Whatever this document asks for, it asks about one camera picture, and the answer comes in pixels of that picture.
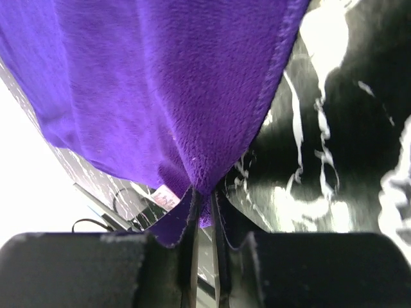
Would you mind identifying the purple towel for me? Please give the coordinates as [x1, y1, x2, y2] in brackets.
[0, 0, 311, 229]

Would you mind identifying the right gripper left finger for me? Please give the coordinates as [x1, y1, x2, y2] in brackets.
[1, 189, 201, 307]

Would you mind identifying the black marble pattern mat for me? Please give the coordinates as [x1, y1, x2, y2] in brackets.
[49, 1, 410, 236]

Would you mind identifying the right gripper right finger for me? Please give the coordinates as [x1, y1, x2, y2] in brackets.
[211, 191, 410, 307]

